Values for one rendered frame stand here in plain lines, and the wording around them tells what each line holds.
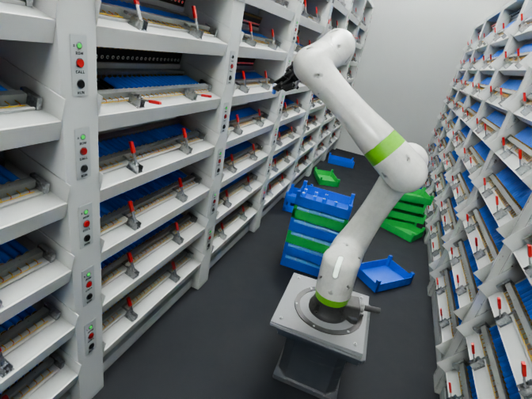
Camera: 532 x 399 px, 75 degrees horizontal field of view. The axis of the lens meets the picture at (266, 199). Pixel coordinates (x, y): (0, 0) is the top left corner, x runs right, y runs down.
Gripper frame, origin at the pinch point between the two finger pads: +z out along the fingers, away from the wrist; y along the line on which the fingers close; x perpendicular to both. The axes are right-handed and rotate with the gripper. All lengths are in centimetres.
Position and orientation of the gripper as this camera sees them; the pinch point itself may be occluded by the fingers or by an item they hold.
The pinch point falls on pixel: (280, 83)
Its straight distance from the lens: 148.0
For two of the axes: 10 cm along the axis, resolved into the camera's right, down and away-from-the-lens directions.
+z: -4.9, 0.4, 8.7
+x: -8.4, -2.8, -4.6
